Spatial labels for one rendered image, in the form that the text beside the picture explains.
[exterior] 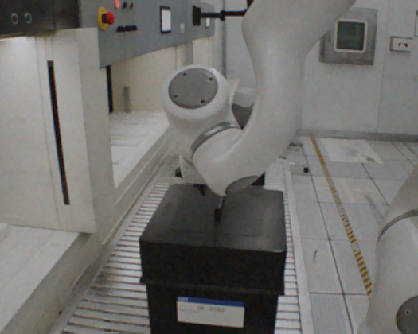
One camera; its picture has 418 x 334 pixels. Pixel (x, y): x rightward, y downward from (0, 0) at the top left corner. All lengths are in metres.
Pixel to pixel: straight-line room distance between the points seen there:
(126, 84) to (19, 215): 1.46
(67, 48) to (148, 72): 1.49
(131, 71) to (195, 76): 1.97
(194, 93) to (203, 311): 0.50
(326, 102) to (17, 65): 4.43
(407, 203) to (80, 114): 0.74
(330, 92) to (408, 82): 1.01
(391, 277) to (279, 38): 0.29
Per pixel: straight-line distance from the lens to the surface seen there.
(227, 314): 0.84
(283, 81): 0.44
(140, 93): 2.46
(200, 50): 3.87
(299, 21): 0.45
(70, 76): 0.98
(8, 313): 0.89
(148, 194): 1.57
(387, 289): 0.47
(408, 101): 5.39
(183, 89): 0.48
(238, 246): 0.75
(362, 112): 5.25
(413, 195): 0.56
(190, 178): 0.68
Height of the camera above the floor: 1.41
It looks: 21 degrees down
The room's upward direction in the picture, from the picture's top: straight up
